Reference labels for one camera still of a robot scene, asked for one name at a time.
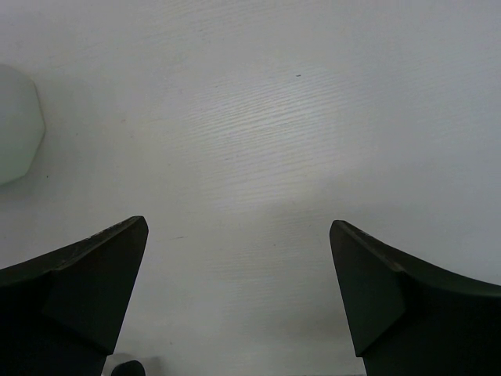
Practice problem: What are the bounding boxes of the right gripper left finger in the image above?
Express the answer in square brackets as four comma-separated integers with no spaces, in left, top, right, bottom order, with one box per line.
[1,216,149,375]

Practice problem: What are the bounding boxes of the white octagonal plastic bin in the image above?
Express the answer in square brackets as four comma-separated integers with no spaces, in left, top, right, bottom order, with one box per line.
[1,64,45,185]

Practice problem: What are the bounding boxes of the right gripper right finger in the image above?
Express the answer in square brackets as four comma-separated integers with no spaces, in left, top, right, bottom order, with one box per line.
[330,220,500,375]

